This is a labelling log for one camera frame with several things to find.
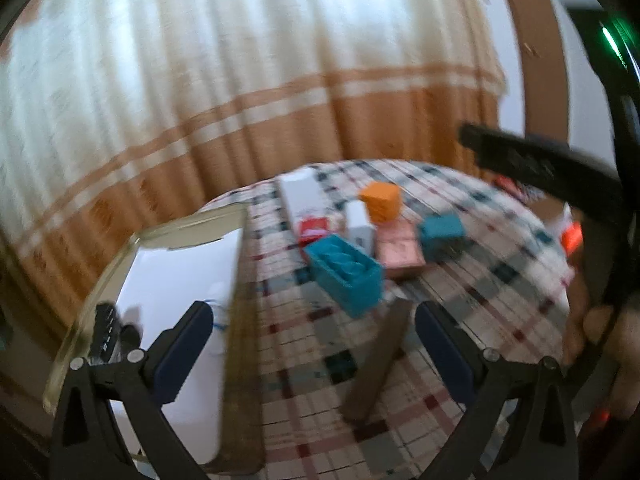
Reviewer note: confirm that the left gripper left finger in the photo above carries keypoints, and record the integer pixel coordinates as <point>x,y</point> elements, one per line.
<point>175,351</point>

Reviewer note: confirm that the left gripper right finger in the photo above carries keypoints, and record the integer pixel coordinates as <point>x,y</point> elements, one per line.
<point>450,348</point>

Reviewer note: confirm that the black hair clip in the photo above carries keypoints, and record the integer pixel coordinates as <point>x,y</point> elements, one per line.
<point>111,339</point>

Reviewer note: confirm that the brown wooden comb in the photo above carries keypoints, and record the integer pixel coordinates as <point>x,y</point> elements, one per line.
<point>371,376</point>

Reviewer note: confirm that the small teal toy block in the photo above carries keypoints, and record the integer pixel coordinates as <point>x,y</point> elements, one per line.
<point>441,237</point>

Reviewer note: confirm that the pink card box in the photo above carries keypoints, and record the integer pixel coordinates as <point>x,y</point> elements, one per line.
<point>398,250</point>

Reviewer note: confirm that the large teal toy brick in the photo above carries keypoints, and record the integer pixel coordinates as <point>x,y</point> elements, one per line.
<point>346,273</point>

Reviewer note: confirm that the white power bank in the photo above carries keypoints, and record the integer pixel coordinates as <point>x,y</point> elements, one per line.
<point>359,230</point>

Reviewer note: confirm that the orange cube block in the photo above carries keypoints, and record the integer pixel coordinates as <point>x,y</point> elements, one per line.
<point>383,201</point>

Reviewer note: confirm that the red toy brick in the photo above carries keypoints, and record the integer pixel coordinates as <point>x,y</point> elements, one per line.
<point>312,229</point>

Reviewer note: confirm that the tall white carton box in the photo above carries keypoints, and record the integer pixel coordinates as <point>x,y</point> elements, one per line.
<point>302,196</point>

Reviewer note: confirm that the gold metal tin tray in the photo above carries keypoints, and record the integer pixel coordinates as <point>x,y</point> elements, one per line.
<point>154,277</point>

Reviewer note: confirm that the wooden door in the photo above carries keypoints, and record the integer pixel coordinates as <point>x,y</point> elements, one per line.
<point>544,69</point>

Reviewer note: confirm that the cream and orange curtain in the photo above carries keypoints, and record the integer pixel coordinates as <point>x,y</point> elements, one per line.
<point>117,115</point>

